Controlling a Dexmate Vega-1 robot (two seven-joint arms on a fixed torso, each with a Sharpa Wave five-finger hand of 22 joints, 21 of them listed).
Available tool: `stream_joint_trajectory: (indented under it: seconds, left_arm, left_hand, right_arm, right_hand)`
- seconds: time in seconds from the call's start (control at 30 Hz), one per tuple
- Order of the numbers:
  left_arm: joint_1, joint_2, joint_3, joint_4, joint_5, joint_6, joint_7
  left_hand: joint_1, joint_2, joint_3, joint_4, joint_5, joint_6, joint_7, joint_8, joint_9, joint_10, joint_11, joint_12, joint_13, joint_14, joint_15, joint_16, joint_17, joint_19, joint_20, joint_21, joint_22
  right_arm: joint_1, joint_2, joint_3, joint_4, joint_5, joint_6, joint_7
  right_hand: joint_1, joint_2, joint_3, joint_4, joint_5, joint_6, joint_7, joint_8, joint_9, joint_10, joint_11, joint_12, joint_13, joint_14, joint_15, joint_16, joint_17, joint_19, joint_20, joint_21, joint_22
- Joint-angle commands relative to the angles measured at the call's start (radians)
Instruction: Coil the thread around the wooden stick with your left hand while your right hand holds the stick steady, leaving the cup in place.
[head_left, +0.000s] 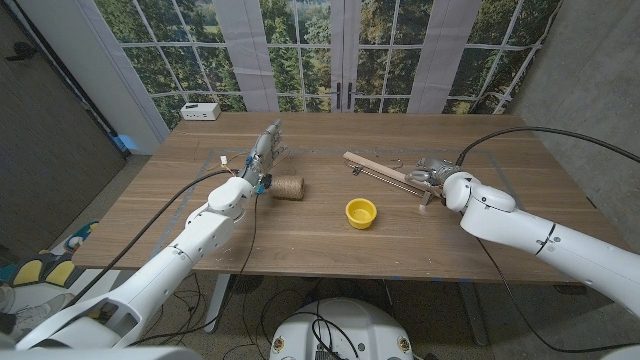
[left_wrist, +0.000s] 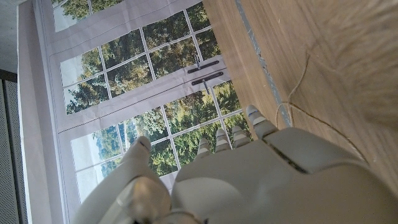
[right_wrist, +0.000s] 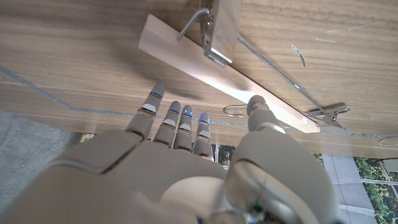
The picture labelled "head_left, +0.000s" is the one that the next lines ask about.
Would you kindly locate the yellow and black shoes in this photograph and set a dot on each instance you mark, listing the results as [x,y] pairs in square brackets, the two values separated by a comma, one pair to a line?
[40,272]

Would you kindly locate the long wooden stick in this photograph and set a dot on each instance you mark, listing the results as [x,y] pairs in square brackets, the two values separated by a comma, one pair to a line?
[380,169]

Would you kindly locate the grey sneaker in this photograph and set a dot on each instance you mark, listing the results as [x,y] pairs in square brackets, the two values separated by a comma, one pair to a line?
[35,312]

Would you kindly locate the white table leg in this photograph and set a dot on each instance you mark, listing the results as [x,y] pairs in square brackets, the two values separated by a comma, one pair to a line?
[217,300]

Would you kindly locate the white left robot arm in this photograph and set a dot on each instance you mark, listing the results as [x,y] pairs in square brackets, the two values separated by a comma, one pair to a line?
[165,270]

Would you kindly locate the white power strip box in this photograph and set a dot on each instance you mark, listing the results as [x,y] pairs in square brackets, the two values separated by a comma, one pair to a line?
[200,111]

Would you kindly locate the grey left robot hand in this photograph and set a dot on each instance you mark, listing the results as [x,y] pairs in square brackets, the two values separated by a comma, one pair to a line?
[262,152]

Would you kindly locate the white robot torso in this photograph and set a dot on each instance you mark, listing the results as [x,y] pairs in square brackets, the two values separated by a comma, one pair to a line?
[345,330]

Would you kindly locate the printed forest window backdrop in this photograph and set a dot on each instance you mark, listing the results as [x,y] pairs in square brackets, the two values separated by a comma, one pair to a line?
[300,50]

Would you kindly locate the grey table leg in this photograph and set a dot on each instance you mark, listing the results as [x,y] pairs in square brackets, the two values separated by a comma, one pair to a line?
[474,310]

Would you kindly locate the blue tape patch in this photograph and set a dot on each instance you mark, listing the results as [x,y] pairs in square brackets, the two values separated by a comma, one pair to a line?
[127,142]

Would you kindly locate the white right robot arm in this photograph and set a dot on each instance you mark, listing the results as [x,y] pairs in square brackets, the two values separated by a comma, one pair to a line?
[550,240]

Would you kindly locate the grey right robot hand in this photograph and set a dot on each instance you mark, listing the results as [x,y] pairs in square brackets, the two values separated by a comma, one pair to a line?
[434,169]

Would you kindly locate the small yellow cup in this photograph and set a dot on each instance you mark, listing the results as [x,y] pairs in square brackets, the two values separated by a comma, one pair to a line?
[361,214]

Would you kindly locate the blue and white slipper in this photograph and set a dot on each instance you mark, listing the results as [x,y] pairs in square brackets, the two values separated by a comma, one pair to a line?
[80,237]

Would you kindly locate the brown jute twine spool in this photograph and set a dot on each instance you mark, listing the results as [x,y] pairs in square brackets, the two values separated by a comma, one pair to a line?
[290,187]

